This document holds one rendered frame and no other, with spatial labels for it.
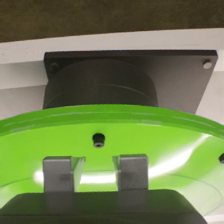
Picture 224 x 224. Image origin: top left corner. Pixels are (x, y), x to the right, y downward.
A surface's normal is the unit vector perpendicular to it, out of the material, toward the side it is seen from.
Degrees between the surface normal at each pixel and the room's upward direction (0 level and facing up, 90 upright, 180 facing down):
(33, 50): 90
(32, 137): 25
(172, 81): 0
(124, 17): 0
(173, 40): 90
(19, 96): 0
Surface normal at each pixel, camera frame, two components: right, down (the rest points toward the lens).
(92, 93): -0.11, -0.56
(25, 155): -0.11, 0.54
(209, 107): 0.04, 0.83
